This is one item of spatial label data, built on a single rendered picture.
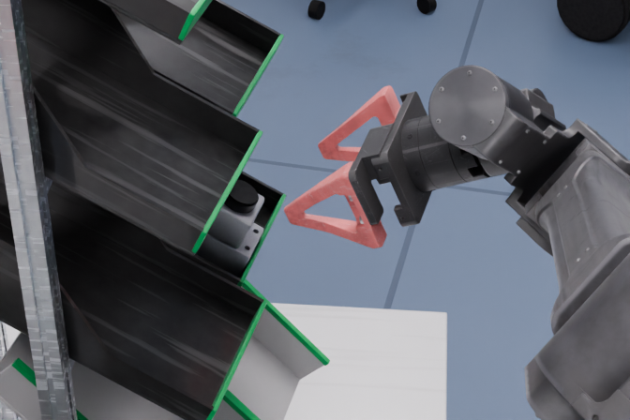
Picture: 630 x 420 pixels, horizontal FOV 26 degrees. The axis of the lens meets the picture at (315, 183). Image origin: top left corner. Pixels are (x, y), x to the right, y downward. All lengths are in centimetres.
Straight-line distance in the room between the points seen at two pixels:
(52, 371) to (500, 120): 36
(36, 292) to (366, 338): 71
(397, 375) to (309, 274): 155
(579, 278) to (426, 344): 93
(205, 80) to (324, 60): 283
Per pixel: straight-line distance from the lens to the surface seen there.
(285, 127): 359
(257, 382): 130
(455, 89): 95
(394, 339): 159
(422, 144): 102
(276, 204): 122
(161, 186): 95
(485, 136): 93
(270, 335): 132
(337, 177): 100
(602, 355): 60
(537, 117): 98
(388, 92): 110
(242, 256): 112
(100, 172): 94
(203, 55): 110
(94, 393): 114
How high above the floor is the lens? 190
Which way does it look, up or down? 34 degrees down
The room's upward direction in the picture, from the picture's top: straight up
